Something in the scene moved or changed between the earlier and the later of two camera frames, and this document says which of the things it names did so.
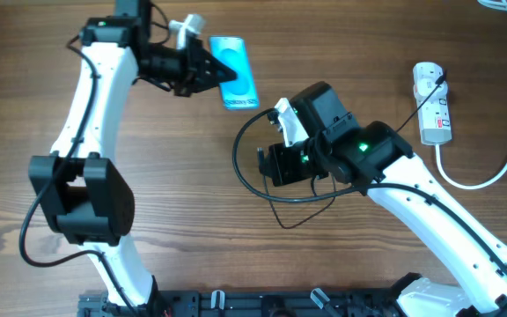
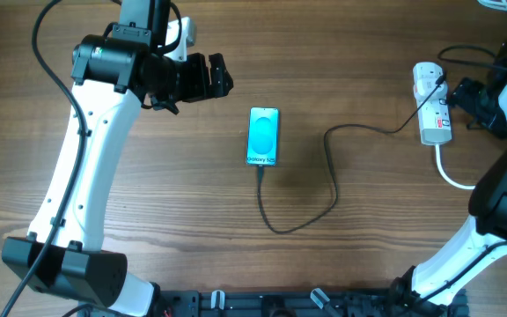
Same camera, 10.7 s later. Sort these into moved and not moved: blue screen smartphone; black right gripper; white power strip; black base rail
Moved: blue screen smartphone; black right gripper
Not moved: white power strip; black base rail
